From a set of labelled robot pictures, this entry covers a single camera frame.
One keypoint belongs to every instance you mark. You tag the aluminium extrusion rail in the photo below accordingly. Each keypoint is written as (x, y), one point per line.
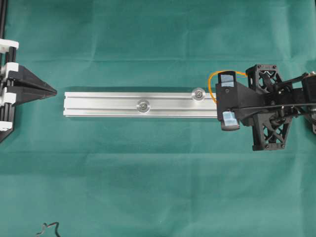
(123, 104)

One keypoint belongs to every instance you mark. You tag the silver pulley shaft middle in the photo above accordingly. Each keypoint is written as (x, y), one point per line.
(143, 106)

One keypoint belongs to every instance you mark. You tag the green table cloth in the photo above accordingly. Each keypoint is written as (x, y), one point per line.
(154, 177)

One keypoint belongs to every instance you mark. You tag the silver pulley shaft near end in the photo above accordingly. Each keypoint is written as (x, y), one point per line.
(198, 94)

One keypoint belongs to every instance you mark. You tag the yellow rubber band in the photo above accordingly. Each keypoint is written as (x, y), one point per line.
(209, 80)

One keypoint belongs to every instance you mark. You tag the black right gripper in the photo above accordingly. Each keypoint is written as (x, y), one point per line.
(284, 100)

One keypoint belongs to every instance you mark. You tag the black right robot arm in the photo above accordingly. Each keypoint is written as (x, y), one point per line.
(310, 97)

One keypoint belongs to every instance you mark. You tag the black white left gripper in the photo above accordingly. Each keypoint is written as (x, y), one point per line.
(11, 95)

